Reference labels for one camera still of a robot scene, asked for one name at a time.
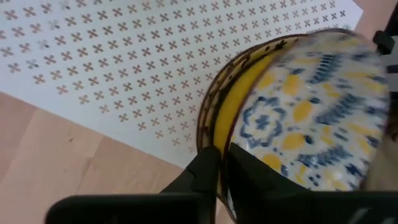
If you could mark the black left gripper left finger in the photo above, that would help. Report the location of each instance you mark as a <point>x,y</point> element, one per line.
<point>186,205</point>

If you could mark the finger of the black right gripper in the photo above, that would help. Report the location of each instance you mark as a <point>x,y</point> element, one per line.
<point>385,42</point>

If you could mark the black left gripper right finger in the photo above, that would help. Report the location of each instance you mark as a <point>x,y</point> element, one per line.
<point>280,205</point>

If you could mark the blue yellow patterned mini bowl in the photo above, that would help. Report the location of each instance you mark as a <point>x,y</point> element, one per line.
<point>311,109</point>
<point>213,93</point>

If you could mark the white perforated board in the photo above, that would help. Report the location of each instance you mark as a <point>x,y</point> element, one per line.
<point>124,46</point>

